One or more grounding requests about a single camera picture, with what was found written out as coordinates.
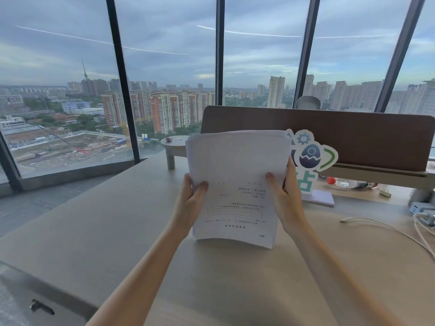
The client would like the stack of white printed papers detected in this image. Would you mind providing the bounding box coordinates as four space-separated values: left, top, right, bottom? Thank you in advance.
185 130 293 249

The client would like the person's right hand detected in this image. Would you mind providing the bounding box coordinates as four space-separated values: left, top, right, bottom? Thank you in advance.
265 155 309 235

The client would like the egg and gear cutout sign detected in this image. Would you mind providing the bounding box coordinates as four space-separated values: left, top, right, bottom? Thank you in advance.
285 129 339 194

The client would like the lilac sign base block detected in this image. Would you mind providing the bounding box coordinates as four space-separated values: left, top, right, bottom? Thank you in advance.
302 189 336 208

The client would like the brown desk divider panel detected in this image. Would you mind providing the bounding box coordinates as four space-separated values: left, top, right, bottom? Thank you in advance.
200 105 435 173

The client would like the black window frame mullion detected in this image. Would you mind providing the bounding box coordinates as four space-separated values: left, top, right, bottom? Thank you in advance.
293 0 321 110
374 0 427 114
215 0 226 106
105 0 141 165

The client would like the black drawer handle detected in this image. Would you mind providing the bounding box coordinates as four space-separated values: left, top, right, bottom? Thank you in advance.
29 299 55 316

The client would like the grey drawer cabinet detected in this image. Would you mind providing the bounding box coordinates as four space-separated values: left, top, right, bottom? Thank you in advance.
0 261 99 326

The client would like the clear plastic water bottle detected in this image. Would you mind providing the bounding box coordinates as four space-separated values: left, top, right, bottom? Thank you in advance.
326 177 375 190

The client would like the white cable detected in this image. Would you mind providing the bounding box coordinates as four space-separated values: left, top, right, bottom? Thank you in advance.
340 217 435 259

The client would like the beige monitor riser shelf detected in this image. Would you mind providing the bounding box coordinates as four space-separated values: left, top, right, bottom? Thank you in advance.
160 135 191 170

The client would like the person's right forearm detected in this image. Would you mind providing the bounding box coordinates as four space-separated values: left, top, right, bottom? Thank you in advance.
285 222 401 326

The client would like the grey power strip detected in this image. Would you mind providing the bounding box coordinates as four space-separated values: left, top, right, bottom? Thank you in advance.
409 201 435 225

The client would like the person's left forearm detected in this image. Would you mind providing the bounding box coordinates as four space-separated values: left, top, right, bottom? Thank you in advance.
87 225 193 326

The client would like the person's left hand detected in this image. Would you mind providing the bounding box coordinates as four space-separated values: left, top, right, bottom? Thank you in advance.
173 173 209 237

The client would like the grey office chair headrest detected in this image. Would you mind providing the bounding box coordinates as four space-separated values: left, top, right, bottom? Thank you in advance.
295 96 321 110

